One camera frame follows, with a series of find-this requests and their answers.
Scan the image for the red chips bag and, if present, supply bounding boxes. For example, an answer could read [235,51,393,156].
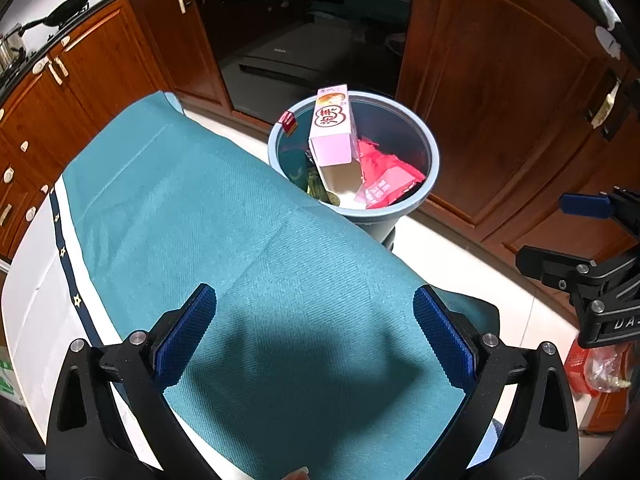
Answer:
[354,139,425,209]

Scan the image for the black frying pan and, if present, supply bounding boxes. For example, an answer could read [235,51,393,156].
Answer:
[17,0,89,37]

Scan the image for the built-in black oven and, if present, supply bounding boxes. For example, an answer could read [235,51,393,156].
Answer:
[198,0,411,124]

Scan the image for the person's left hand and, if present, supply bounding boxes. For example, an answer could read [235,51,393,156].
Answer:
[282,466,310,480]

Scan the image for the blue trash bin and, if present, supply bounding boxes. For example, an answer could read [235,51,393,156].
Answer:
[268,84,440,249]

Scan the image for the green corn husk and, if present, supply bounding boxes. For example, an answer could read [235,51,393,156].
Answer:
[294,155,340,206]

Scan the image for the pink pastry box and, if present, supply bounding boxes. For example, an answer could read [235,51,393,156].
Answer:
[308,84,363,210]

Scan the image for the green white sack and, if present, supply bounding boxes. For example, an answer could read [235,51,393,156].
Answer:
[0,346,25,408]

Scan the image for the teal tablecloth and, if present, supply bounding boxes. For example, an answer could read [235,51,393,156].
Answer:
[55,92,463,479]

